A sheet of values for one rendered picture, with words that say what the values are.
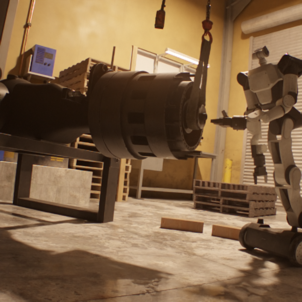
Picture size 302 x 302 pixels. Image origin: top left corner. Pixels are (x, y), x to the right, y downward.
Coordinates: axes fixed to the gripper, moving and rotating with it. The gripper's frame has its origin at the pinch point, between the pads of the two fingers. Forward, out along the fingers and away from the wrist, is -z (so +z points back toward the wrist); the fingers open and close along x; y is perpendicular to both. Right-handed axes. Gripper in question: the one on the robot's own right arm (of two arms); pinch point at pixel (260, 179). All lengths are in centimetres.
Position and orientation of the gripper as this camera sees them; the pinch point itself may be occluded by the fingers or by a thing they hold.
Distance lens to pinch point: 263.3
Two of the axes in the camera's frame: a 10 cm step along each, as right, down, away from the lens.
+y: 4.4, -0.4, -9.0
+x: -8.9, 0.7, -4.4
